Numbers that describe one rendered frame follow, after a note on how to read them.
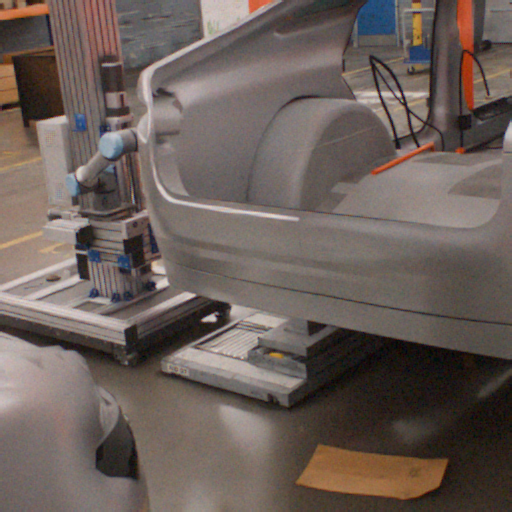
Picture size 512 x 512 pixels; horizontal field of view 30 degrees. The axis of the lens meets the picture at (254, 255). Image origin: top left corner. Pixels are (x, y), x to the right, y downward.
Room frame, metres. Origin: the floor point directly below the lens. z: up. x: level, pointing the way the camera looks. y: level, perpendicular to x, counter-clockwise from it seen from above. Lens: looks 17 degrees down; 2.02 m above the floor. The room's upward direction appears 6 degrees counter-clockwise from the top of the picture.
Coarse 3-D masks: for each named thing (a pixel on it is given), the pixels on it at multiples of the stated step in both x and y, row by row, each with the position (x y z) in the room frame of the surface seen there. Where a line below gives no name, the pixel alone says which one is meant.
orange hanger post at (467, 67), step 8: (464, 0) 6.51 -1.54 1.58; (464, 8) 6.50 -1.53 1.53; (464, 16) 6.50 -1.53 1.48; (464, 24) 6.50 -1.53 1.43; (464, 32) 6.50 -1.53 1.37; (464, 40) 6.50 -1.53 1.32; (472, 40) 6.57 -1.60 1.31; (464, 48) 6.49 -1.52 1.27; (472, 48) 6.57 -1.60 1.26; (464, 56) 6.49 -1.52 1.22; (464, 64) 6.49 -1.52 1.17; (472, 64) 6.57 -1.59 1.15; (464, 72) 6.49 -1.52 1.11; (472, 72) 6.57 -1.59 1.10; (464, 80) 6.48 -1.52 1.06; (472, 80) 6.57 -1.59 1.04; (464, 88) 6.49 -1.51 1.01; (472, 88) 6.57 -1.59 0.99; (464, 96) 6.48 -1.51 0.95; (472, 96) 6.56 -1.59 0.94; (472, 104) 6.56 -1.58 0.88
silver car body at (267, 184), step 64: (320, 0) 4.60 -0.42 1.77; (448, 0) 5.40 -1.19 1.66; (192, 64) 3.88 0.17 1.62; (256, 64) 4.20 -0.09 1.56; (320, 64) 4.51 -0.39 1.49; (384, 64) 4.70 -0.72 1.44; (448, 64) 5.37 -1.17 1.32; (192, 128) 3.83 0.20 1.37; (256, 128) 4.13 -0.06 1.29; (320, 128) 4.08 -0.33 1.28; (384, 128) 4.44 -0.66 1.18; (448, 128) 5.35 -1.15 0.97; (192, 192) 3.80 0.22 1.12; (256, 192) 4.04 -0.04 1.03; (320, 192) 4.04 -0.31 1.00; (384, 192) 3.94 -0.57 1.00; (448, 192) 3.78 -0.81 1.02; (192, 256) 3.42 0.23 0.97; (256, 256) 3.16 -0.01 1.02; (320, 256) 2.96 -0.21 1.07; (384, 256) 2.80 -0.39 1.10; (448, 256) 2.66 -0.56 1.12; (320, 320) 3.07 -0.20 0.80; (384, 320) 2.89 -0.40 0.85; (448, 320) 2.73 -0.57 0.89
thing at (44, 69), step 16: (16, 64) 13.30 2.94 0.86; (32, 64) 13.09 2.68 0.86; (48, 64) 12.88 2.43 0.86; (16, 80) 13.33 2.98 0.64; (32, 80) 13.12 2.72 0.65; (48, 80) 12.91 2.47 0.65; (32, 96) 13.15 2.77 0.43; (48, 96) 12.94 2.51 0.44; (32, 112) 13.19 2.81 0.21; (48, 112) 12.98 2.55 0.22; (64, 112) 12.77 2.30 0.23
